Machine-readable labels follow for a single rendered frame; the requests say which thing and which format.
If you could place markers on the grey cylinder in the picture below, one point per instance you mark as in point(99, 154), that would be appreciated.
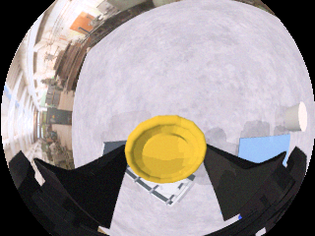
point(296, 117)

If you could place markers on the light blue flat square mat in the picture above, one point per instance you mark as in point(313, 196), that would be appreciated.
point(261, 149)

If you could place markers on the yellow plate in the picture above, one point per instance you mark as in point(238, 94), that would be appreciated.
point(166, 148)

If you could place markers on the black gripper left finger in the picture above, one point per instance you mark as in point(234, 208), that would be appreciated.
point(94, 187)

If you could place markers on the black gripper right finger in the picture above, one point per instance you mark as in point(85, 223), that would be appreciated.
point(236, 180)

